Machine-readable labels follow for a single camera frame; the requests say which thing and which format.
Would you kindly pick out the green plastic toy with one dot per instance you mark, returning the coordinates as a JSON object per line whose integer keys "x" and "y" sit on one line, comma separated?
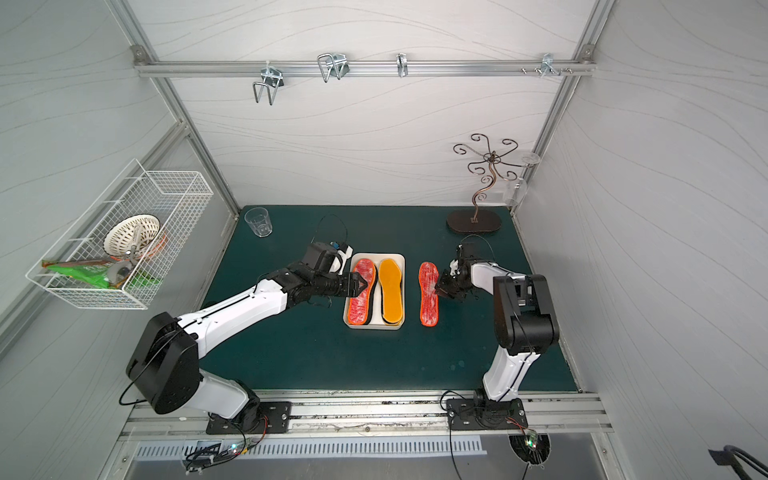
{"x": 104, "y": 274}

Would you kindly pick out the middle metal hook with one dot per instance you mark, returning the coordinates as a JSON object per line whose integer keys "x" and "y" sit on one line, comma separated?
{"x": 333, "y": 65}

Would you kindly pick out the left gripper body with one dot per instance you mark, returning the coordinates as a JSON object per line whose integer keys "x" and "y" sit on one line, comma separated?
{"x": 341, "y": 285}

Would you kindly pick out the white storage box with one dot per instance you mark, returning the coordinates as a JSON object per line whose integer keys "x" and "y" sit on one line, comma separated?
{"x": 376, "y": 322}

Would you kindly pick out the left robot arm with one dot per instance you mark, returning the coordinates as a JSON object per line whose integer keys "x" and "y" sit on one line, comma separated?
{"x": 165, "y": 366}

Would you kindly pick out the red insole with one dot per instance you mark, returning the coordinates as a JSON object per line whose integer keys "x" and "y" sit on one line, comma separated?
{"x": 428, "y": 277}
{"x": 360, "y": 308}

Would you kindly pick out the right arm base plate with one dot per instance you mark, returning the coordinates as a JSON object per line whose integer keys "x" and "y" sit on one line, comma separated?
{"x": 486, "y": 415}

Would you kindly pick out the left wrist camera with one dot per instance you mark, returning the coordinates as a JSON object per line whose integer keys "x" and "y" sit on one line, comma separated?
{"x": 343, "y": 253}

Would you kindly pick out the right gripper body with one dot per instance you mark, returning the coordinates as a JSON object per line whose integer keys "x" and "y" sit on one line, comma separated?
{"x": 453, "y": 285}

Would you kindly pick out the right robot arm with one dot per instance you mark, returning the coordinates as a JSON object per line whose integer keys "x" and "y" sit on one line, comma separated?
{"x": 525, "y": 322}

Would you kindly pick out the white plastic strainer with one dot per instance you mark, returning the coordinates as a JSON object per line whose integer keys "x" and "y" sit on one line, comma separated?
{"x": 132, "y": 236}

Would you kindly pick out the horizontal aluminium rail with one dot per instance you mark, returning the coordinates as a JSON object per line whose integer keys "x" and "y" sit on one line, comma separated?
{"x": 581, "y": 66}

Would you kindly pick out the dark metal jewelry stand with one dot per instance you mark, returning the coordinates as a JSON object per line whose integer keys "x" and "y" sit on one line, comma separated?
{"x": 491, "y": 166}

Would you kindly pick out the left metal hook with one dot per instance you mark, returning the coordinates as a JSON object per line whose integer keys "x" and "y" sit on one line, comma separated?
{"x": 267, "y": 87}

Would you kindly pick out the black object bottom right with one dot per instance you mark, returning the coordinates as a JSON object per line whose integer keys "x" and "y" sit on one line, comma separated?
{"x": 738, "y": 459}

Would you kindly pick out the green table mat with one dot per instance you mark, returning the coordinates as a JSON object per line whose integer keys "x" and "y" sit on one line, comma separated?
{"x": 310, "y": 346}

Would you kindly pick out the small metal hook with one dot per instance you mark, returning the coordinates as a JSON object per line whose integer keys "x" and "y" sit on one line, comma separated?
{"x": 402, "y": 65}

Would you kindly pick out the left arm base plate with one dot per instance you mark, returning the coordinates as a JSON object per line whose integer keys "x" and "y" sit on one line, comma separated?
{"x": 273, "y": 416}

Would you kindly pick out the orange insole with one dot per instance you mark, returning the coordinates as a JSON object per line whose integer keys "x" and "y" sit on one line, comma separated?
{"x": 390, "y": 277}

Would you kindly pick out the clear drinking glass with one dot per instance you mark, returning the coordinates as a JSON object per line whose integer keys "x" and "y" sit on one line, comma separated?
{"x": 259, "y": 221}

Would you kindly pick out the right metal bracket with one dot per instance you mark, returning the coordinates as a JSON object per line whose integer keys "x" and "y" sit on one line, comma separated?
{"x": 547, "y": 68}

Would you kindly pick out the white wire basket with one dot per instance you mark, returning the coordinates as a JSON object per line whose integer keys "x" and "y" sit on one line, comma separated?
{"x": 177, "y": 198}

